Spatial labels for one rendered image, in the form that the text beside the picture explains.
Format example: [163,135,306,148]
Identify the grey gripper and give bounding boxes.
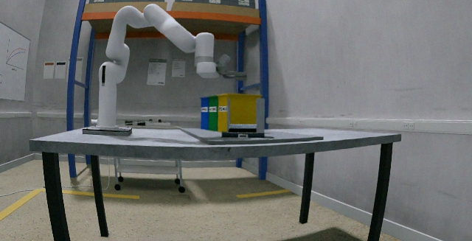
[195,62,247,80]

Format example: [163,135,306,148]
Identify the yellow recycle bin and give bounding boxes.
[217,94,263,133]

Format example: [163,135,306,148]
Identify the green open-top bin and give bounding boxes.
[209,95,218,132]

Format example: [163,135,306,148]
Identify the blue bin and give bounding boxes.
[200,97,209,130]

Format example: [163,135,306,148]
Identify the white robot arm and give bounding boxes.
[91,4,214,129]

